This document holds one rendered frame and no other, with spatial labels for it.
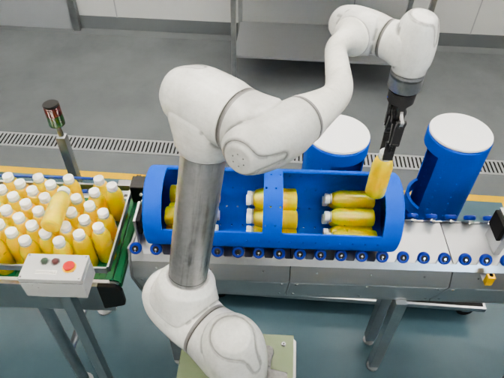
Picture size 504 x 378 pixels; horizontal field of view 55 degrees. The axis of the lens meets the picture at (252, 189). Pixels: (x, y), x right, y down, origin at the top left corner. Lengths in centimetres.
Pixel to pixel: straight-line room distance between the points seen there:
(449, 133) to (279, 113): 154
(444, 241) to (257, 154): 129
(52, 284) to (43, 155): 229
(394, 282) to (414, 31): 99
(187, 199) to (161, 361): 168
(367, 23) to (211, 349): 88
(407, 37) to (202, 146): 59
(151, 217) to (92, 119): 253
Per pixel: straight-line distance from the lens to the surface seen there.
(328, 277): 186
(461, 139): 231
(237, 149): 83
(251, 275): 184
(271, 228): 162
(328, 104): 96
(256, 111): 86
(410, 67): 130
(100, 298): 191
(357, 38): 129
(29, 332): 292
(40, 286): 170
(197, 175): 101
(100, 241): 179
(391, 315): 222
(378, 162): 153
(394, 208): 166
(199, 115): 91
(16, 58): 513
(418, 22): 126
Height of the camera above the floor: 238
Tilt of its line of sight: 45 degrees down
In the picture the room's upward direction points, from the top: 1 degrees clockwise
